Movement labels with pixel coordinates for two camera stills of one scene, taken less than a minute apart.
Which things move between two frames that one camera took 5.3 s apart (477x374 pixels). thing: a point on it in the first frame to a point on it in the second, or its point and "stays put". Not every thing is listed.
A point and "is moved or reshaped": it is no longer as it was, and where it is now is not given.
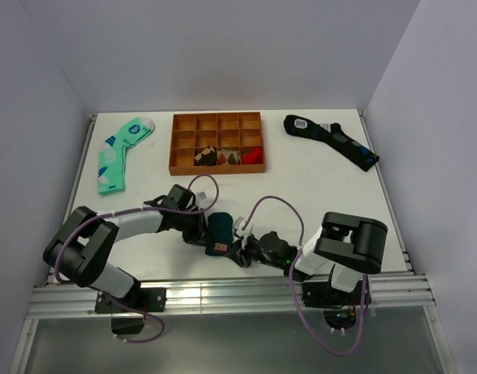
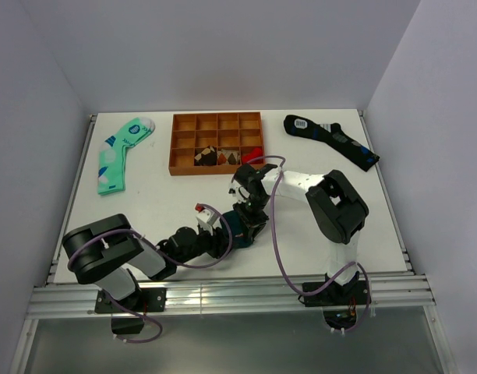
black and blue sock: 333,135 stays put
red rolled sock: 255,157 stays put
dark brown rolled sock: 207,157 stays put
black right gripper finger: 243,256 to 254,222
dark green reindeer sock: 220,233 is moved or reshaped
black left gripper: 199,235 to 220,242
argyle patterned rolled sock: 227,157 stays put
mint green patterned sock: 111,155 stays put
